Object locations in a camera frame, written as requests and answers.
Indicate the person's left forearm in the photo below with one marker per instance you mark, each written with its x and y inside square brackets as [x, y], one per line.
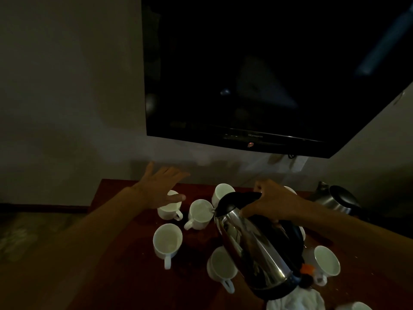
[80, 248]

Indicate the black and steel kettle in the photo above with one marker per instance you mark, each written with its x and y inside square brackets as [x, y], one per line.
[258, 255]

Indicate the white crumpled cloth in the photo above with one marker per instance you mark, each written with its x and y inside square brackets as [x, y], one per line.
[297, 303]

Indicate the person's right hand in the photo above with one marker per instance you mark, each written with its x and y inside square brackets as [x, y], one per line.
[280, 203]

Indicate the person's right forearm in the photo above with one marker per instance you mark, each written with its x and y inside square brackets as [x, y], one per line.
[371, 245]

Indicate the black wall television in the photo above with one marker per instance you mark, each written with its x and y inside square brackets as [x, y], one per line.
[274, 61]

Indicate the steel kettle with black lid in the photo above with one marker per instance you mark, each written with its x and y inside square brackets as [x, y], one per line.
[338, 200]

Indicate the white ceramic cup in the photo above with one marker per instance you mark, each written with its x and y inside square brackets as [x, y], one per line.
[290, 189]
[353, 307]
[302, 233]
[327, 261]

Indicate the dark red wooden table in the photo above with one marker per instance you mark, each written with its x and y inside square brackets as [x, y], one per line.
[190, 293]

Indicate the person's left hand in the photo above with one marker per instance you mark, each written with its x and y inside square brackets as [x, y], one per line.
[159, 190]

